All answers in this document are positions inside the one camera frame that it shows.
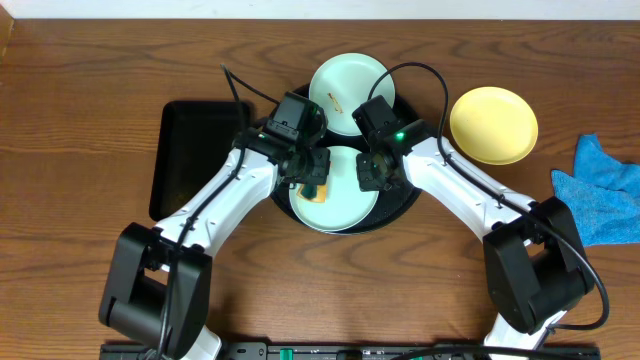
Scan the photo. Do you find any green yellow sponge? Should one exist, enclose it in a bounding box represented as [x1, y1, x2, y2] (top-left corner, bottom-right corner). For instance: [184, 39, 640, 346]
[297, 184, 328, 203]

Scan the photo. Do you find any light blue plate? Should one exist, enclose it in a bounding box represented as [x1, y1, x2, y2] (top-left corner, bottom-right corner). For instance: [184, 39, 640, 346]
[288, 146, 379, 232]
[309, 53, 387, 137]

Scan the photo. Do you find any light blue plate top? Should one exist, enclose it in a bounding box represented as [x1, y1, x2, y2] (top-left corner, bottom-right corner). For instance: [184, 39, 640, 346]
[309, 53, 387, 137]

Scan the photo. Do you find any yellow plate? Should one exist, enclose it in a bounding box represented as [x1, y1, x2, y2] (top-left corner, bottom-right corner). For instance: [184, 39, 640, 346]
[449, 86, 538, 165]

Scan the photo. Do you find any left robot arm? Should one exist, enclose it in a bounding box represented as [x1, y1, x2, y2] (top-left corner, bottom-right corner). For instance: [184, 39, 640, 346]
[99, 129, 330, 359]

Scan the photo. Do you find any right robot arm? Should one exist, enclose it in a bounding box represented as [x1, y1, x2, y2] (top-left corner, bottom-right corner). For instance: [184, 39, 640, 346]
[355, 116, 601, 350]

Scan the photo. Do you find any black round tray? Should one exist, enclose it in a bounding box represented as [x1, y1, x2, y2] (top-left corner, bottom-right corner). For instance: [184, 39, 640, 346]
[259, 82, 422, 236]

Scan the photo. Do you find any black rectangular tray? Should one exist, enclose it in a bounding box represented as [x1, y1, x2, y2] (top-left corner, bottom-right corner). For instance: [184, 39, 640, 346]
[149, 100, 241, 221]

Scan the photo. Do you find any blue cloth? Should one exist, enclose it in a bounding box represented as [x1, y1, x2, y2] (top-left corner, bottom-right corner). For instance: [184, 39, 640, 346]
[551, 134, 639, 247]

